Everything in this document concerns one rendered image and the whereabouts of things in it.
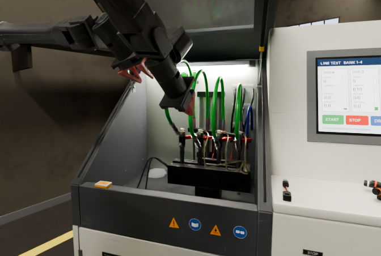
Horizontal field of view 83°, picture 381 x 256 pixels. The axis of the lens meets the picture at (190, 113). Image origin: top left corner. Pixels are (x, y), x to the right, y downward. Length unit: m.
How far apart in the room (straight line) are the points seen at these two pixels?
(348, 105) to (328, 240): 0.46
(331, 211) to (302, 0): 7.95
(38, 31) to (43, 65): 2.06
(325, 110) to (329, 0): 7.41
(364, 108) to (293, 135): 0.25
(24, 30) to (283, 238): 0.95
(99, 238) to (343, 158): 0.91
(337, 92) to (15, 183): 2.80
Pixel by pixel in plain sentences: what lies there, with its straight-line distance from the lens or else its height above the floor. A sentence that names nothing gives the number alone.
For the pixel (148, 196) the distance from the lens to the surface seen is 0.77.
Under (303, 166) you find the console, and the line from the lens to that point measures 0.91.
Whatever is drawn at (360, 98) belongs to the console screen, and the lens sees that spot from 0.97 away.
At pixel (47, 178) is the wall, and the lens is 2.97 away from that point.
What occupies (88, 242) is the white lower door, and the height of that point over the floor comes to 0.74.
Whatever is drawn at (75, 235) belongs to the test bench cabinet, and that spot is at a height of 0.75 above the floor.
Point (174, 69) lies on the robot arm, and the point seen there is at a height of 1.34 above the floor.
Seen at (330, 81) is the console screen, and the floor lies 1.33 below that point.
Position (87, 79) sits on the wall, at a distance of 2.99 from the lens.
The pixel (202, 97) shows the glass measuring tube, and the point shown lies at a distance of 1.16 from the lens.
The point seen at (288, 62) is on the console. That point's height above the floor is 1.41.
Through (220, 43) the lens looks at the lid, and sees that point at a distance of 1.10.
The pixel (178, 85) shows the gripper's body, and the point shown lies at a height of 1.30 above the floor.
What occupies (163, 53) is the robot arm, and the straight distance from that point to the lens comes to 0.45.
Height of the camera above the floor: 1.29
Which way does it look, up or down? 6 degrees down
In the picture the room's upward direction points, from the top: straight up
